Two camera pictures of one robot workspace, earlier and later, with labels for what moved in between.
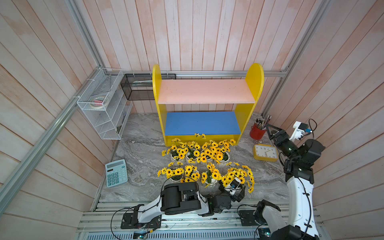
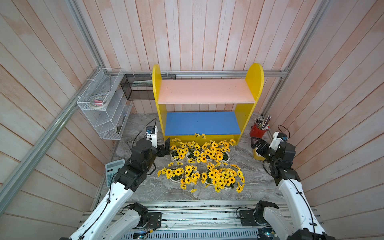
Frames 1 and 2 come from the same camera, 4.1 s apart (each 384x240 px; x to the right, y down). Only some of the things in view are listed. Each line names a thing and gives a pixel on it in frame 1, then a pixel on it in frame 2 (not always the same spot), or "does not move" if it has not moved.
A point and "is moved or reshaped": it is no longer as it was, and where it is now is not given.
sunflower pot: [211, 176] does not move
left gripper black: [241, 196] -> [161, 152]
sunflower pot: [191, 174] does not move
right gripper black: [285, 140] -> [265, 145]
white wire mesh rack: [105, 104] does not move
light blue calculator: [116, 173] does not move
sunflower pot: [197, 151] does not move
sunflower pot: [243, 173] is moved or reshaped
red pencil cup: [257, 131] does not move
